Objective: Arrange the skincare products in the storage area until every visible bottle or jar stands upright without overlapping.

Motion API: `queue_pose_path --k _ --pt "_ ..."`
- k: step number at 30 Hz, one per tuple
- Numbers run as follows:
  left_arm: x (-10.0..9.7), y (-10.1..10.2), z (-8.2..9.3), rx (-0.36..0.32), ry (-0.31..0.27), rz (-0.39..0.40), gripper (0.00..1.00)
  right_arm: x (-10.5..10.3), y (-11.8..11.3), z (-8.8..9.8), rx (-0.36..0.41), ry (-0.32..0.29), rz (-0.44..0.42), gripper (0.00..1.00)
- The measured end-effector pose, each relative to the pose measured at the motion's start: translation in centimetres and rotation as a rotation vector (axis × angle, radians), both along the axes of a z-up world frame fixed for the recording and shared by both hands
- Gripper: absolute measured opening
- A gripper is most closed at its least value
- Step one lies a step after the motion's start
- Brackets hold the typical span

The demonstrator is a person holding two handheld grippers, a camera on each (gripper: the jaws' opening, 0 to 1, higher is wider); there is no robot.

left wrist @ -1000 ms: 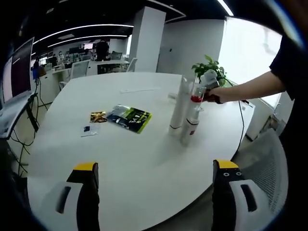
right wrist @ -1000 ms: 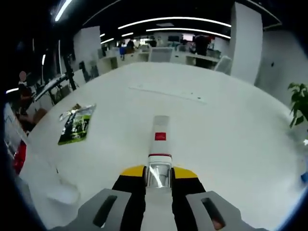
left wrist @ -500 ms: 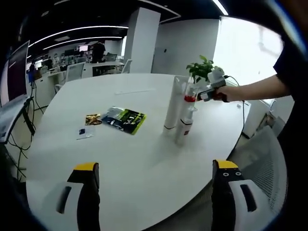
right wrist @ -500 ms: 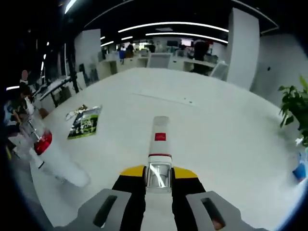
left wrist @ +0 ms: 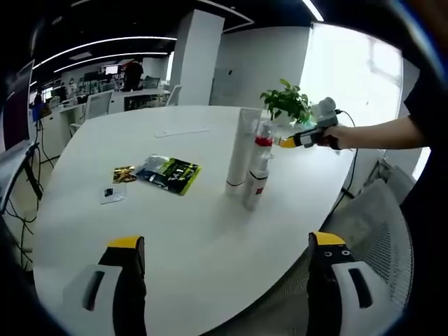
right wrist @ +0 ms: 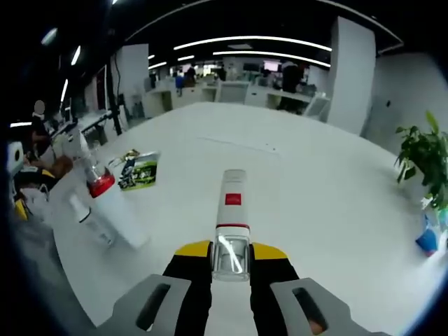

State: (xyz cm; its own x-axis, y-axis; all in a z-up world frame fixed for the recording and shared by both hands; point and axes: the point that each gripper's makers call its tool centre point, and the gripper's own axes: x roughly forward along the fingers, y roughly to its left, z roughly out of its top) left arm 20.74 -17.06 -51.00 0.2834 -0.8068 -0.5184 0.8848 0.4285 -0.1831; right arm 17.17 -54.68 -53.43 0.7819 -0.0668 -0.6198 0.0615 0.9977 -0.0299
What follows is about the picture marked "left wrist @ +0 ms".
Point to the potted green plant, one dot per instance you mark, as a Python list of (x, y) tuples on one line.
[(287, 101)]

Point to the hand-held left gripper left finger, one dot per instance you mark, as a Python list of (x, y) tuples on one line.
[(129, 297)]

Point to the person's right hand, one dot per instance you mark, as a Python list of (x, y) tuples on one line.
[(339, 137)]

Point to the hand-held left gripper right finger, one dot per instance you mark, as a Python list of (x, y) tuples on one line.
[(329, 297)]

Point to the large black monitor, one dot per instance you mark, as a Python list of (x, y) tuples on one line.
[(15, 112)]

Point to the white office chair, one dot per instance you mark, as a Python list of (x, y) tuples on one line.
[(173, 95), (99, 105)]

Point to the green sachet packet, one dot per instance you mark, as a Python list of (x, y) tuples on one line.
[(171, 173)]

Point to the person's torso in black shirt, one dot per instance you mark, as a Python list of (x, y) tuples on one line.
[(430, 140)]

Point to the gold foil packet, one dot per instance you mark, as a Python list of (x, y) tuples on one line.
[(124, 173)]

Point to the grey mesh office chair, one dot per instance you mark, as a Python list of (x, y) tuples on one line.
[(374, 217)]

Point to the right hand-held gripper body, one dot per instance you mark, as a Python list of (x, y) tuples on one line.
[(325, 115)]

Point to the white skincare tube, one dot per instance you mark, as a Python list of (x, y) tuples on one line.
[(239, 154)]

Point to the clear-capped pump skincare bottle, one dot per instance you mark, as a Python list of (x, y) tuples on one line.
[(257, 185)]

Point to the small clear packet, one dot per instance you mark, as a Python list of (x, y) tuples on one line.
[(112, 193)]

